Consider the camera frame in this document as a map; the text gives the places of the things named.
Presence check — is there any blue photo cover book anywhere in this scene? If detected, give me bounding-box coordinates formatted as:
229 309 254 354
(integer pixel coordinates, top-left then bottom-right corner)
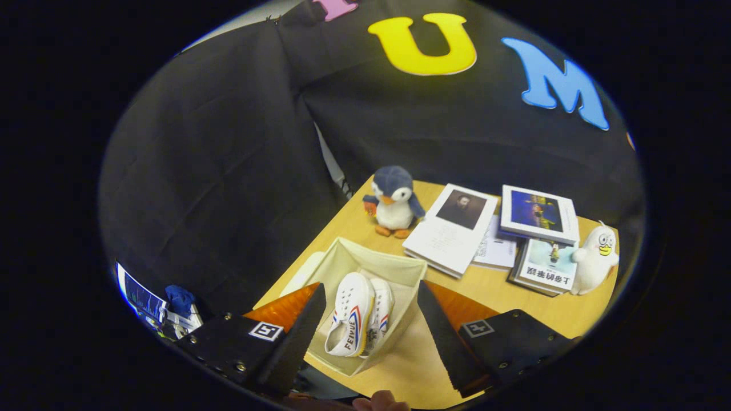
500 184 580 245

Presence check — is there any pale teal cover book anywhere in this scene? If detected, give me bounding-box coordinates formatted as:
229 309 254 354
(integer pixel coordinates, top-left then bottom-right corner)
507 237 579 297

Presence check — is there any white duck plush toy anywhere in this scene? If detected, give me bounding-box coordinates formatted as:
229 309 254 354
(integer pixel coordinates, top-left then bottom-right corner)
571 221 620 296

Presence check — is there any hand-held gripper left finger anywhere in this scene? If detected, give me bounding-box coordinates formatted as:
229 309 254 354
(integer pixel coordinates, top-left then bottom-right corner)
174 283 327 398

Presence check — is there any blue cloth lump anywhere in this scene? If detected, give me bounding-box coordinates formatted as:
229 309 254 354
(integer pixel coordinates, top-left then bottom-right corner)
165 285 196 319

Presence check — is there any white portrait cover book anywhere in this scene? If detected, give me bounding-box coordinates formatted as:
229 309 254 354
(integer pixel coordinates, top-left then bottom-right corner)
402 183 499 279

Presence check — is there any white striped canvas shoe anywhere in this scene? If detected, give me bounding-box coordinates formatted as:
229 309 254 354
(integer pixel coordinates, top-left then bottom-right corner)
324 272 376 358
365 278 395 356

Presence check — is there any thin white booklet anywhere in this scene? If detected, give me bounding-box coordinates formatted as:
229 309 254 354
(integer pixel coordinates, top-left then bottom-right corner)
472 214 519 271

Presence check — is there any beige fabric storage box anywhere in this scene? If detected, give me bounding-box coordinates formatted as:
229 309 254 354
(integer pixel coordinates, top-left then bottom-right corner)
283 237 428 377

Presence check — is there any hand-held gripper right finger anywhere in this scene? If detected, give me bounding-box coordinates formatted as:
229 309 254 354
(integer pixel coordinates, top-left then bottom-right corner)
417 280 577 398

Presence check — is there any lit computer monitor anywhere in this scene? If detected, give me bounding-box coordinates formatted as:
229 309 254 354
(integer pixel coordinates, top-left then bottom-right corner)
116 262 169 325

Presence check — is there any blue penguin plush toy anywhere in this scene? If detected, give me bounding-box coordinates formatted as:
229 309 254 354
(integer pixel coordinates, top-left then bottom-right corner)
363 166 426 239

